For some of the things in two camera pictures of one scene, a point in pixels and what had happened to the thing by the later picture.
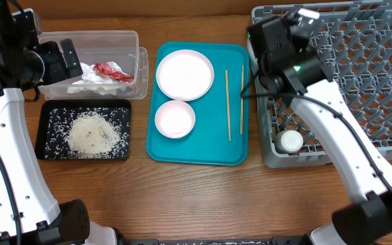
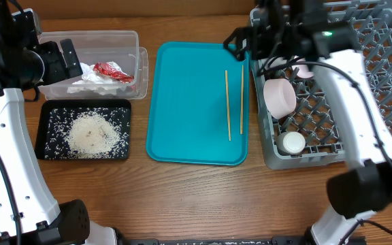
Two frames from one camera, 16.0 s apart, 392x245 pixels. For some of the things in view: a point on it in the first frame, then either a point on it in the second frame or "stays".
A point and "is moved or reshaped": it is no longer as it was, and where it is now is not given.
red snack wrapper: [107, 69] stays
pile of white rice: [91, 136] stays
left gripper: [52, 52] stays
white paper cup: [289, 141] stays
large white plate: [184, 75] is moved or reshaped
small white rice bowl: [175, 119] → [280, 97]
